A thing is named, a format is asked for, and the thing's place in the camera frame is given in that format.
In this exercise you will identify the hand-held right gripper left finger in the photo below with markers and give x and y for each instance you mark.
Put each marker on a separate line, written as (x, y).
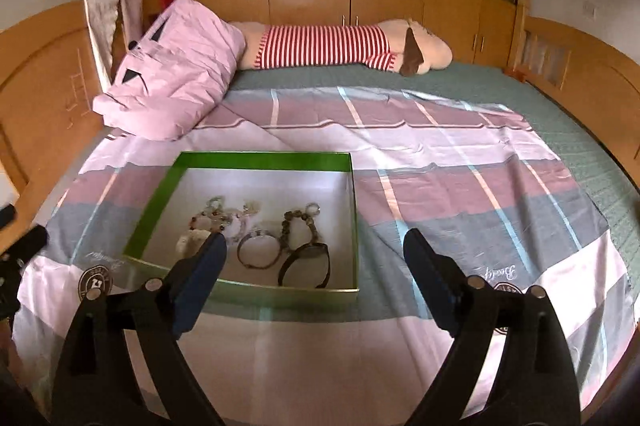
(206, 273)

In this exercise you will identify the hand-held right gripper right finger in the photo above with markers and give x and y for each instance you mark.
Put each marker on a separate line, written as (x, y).
(430, 276)

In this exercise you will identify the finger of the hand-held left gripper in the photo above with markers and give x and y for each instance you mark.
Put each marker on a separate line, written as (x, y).
(5, 216)
(27, 243)

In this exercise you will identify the silver metal bangle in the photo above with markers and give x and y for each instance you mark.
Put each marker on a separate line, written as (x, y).
(240, 251)

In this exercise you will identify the green cardboard box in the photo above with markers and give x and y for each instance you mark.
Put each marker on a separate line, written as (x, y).
(260, 186)

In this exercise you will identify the black wrist watch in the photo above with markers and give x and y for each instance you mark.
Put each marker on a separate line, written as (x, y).
(300, 251)

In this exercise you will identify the printed striped bed sheet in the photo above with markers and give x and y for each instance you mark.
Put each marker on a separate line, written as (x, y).
(425, 166)

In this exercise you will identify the wooden headboard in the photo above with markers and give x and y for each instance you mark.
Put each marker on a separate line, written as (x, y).
(45, 76)

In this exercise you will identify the green bed mat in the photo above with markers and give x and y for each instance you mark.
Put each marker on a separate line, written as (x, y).
(500, 86)

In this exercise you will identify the pink pillow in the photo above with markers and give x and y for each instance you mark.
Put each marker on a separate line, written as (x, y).
(180, 66)

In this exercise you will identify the white towel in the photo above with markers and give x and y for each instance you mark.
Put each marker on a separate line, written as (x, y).
(102, 26)

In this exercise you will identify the pinkish towel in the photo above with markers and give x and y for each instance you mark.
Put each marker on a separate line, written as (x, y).
(131, 11)

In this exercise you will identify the wooden footboard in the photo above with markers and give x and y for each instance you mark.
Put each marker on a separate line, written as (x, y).
(575, 71)

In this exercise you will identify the striped plush toy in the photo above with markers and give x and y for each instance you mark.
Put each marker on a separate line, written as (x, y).
(325, 46)

